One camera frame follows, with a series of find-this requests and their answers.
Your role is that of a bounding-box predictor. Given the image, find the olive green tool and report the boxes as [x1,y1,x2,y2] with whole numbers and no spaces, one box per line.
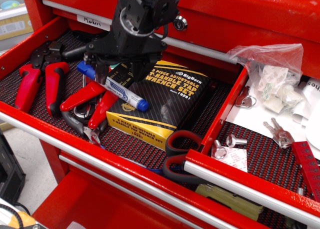
[195,184,265,221]

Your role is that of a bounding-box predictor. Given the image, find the silver utility knife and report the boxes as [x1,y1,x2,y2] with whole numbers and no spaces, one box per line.
[81,52,101,90]

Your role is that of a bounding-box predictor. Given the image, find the large open red drawer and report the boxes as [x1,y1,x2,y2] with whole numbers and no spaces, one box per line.
[0,15,320,229]

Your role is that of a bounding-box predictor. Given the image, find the black cable loop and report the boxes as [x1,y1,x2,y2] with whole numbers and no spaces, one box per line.
[0,201,33,229]

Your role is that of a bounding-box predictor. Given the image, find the black spring clamp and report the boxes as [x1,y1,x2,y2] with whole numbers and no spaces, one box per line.
[61,30,109,62]

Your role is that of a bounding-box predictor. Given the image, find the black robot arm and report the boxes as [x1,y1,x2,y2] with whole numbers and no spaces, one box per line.
[84,0,180,84]

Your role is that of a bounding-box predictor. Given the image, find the blue whiteboard marker pen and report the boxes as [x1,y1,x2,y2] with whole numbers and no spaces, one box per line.
[77,61,149,112]

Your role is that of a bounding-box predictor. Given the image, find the white markers label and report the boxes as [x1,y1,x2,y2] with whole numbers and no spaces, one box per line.
[76,14,111,31]

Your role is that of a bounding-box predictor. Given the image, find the silver key with ring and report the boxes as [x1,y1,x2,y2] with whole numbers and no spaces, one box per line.
[234,85,257,109]

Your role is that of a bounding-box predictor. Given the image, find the grey handled small pliers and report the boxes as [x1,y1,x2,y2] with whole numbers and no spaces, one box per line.
[60,97,108,148]

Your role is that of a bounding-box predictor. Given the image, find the silver thumb bolt upper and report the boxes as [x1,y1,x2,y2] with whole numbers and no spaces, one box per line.
[226,133,248,148]

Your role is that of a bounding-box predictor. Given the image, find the red handled wire stripper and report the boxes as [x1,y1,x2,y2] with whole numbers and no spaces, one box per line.
[59,61,138,130]

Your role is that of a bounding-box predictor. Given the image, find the white desiccant packet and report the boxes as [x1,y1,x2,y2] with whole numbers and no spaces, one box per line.
[220,147,248,173]

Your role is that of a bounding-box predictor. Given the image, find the black box on floor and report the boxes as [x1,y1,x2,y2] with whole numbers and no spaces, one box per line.
[0,131,26,204]

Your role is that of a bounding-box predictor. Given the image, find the red grey scissors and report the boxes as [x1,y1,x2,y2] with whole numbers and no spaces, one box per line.
[162,129,206,185]

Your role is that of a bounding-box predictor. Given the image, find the silver drawer lock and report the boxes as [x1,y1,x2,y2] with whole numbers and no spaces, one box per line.
[173,15,188,31]

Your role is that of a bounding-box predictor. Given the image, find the red black crimping pliers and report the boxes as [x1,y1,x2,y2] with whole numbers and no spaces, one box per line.
[14,40,70,116]

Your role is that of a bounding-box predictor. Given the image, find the clear plastic bag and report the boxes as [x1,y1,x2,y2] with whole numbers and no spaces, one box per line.
[227,43,304,114]

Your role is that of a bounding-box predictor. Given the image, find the red drill bit holder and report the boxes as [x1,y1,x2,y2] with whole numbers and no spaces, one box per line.
[291,141,320,202]

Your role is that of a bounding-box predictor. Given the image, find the white paper sheet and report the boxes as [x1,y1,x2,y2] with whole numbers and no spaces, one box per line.
[226,77,320,159]

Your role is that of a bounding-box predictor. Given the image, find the red tool chest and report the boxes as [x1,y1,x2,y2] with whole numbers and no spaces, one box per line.
[0,0,320,229]

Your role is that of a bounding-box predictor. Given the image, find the cardboard box on shelf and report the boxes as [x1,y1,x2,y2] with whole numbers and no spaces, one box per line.
[0,14,34,40]

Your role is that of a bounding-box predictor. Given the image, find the black yellow wrench tap box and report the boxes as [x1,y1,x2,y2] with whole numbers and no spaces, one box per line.
[106,60,211,150]

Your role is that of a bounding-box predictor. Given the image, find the small open red drawer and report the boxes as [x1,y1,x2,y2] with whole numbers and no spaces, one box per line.
[184,70,320,229]

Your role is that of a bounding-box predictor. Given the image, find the silver key bunch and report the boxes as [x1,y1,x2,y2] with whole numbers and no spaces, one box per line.
[263,117,295,151]

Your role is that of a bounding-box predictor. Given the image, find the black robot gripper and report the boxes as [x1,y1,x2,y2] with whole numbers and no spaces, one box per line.
[86,0,168,84]

